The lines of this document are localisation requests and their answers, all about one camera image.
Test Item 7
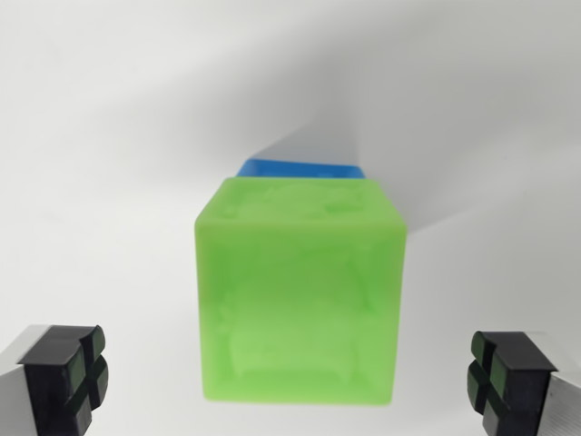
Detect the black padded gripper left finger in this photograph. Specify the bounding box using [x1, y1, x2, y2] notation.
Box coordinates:
[0, 323, 111, 436]

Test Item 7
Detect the black padded gripper right finger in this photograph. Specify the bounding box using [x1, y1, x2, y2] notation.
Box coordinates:
[466, 330, 581, 436]

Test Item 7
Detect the blue embossed cube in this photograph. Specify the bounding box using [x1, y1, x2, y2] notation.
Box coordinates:
[234, 157, 369, 182]

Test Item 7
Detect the green embossed cube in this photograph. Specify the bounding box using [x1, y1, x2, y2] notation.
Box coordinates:
[193, 176, 408, 405]

